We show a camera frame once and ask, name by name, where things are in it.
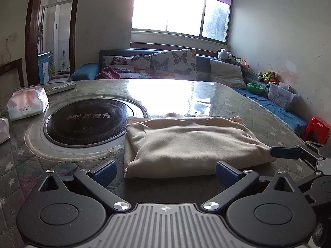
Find red plastic stool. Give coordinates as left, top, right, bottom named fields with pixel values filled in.
left=301, top=117, right=331, bottom=145

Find clear plastic storage box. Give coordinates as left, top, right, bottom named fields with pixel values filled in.
left=267, top=82, right=296, bottom=111

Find round black induction cooktop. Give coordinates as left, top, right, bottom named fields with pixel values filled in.
left=43, top=99, right=135, bottom=149

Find dark wooden door frame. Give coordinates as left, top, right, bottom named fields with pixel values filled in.
left=24, top=0, right=83, bottom=86

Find cream sweatshirt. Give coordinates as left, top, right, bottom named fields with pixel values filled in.
left=124, top=112, right=277, bottom=179

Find grey remote control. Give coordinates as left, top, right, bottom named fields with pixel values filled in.
left=45, top=82, right=76, bottom=95

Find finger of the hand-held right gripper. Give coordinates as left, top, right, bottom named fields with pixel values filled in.
left=269, top=142, right=331, bottom=173
left=295, top=173, right=322, bottom=203

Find butterfly print cushion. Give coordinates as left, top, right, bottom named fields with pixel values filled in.
left=101, top=54, right=153, bottom=79
left=151, top=49, right=198, bottom=81

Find dark wooden side table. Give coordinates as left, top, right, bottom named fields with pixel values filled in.
left=0, top=58, right=25, bottom=87

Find pink cloth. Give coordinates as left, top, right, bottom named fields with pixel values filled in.
left=101, top=66, right=122, bottom=80

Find panda plush toy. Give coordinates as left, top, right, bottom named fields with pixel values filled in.
left=217, top=49, right=237, bottom=62

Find green plastic bowl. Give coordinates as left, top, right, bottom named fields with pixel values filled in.
left=246, top=83, right=265, bottom=95

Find grey pillow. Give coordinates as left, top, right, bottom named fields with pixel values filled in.
left=209, top=59, right=247, bottom=89

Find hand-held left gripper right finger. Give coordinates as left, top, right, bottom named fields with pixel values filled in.
left=201, top=160, right=298, bottom=213

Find blue cabinet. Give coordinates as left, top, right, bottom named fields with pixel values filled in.
left=37, top=52, right=53, bottom=84

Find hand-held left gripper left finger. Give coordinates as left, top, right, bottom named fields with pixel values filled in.
left=32, top=160, right=131, bottom=213

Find blue sofa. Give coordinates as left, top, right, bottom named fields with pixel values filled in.
left=68, top=49, right=308, bottom=135

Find green orange plush toys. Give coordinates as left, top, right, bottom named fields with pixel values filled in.
left=258, top=71, right=279, bottom=84

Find window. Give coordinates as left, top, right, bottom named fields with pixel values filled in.
left=131, top=0, right=234, bottom=44

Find pink white tissue pack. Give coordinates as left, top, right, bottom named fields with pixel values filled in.
left=0, top=117, right=11, bottom=145
left=7, top=86, right=49, bottom=121

